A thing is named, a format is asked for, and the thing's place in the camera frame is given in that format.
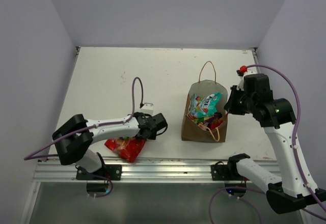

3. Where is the red fruit candy bag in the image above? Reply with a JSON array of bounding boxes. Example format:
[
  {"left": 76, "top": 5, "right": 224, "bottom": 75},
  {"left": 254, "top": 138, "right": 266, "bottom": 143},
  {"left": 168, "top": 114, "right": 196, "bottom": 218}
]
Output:
[{"left": 104, "top": 137, "right": 147, "bottom": 163}]

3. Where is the red snack sticks bag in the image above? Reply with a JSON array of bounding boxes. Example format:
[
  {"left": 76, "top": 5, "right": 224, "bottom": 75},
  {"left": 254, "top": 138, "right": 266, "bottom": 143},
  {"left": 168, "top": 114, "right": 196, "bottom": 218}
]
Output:
[{"left": 208, "top": 113, "right": 223, "bottom": 130}]

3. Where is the teal red candy bag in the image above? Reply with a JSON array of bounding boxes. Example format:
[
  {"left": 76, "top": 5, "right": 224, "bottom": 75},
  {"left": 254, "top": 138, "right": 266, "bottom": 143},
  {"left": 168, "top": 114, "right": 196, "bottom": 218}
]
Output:
[{"left": 187, "top": 92, "right": 222, "bottom": 118}]

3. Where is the brown paper bag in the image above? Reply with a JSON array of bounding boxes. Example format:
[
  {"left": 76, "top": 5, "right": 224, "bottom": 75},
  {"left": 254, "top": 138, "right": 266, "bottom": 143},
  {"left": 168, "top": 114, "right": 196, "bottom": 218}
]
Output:
[{"left": 181, "top": 61, "right": 228, "bottom": 143}]

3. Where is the yellow green Fox's candy bag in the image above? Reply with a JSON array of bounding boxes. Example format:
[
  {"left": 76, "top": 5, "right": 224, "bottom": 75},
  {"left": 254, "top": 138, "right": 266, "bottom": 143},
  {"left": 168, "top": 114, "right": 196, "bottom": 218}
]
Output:
[{"left": 187, "top": 114, "right": 205, "bottom": 124}]

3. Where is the purple Fox's berries candy bag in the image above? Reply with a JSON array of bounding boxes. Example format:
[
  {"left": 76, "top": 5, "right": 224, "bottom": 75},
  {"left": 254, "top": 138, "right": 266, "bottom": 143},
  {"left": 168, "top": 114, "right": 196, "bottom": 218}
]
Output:
[{"left": 197, "top": 119, "right": 210, "bottom": 130}]

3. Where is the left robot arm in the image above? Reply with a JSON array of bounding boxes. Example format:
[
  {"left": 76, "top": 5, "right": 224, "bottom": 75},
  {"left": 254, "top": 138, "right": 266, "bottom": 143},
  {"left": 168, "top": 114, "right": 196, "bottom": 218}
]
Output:
[{"left": 52, "top": 112, "right": 168, "bottom": 180}]

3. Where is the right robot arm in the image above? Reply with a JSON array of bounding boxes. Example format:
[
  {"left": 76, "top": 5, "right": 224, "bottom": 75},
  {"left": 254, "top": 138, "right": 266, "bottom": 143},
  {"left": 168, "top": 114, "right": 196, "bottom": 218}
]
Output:
[{"left": 225, "top": 70, "right": 325, "bottom": 214}]

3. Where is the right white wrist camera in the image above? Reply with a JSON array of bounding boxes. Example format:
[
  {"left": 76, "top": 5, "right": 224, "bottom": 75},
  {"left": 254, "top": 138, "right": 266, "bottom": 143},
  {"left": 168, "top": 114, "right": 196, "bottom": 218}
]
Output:
[{"left": 236, "top": 66, "right": 257, "bottom": 91}]

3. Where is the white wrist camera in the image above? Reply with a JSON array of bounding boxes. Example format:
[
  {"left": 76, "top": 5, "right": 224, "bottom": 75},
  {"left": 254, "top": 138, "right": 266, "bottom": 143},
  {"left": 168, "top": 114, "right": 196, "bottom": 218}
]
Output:
[
  {"left": 140, "top": 103, "right": 154, "bottom": 116},
  {"left": 236, "top": 66, "right": 257, "bottom": 91}
]

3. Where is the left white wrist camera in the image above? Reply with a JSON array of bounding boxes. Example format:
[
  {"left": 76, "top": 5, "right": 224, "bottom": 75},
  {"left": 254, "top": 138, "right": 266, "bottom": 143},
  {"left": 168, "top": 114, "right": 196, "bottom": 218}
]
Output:
[{"left": 140, "top": 103, "right": 154, "bottom": 116}]

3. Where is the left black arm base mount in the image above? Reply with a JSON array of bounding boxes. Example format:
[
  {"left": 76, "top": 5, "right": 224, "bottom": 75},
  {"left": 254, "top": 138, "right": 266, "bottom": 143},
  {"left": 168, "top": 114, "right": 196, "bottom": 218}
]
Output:
[{"left": 76, "top": 164, "right": 122, "bottom": 181}]

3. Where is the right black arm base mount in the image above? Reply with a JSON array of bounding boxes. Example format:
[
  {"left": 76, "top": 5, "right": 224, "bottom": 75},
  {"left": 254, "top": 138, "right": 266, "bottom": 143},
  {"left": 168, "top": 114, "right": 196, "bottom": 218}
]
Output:
[{"left": 210, "top": 161, "right": 239, "bottom": 181}]

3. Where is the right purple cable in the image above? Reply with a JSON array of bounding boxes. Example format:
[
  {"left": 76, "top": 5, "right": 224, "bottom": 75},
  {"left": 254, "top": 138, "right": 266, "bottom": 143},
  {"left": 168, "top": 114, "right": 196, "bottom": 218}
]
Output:
[{"left": 246, "top": 64, "right": 326, "bottom": 221}]

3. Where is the purple cable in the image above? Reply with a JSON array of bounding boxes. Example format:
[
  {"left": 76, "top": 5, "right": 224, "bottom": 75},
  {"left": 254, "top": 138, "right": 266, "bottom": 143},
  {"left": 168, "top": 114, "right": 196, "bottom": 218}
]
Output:
[
  {"left": 246, "top": 64, "right": 326, "bottom": 221},
  {"left": 23, "top": 77, "right": 145, "bottom": 161}
]

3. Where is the aluminium rail frame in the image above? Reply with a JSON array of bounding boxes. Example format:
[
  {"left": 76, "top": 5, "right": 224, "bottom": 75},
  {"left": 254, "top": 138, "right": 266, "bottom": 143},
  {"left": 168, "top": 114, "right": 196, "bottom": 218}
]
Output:
[{"left": 33, "top": 46, "right": 288, "bottom": 184}]

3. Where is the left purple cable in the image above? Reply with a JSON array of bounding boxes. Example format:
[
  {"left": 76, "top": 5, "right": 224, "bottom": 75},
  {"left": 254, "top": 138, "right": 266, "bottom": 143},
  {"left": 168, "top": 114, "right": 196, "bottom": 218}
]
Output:
[{"left": 23, "top": 77, "right": 145, "bottom": 161}]

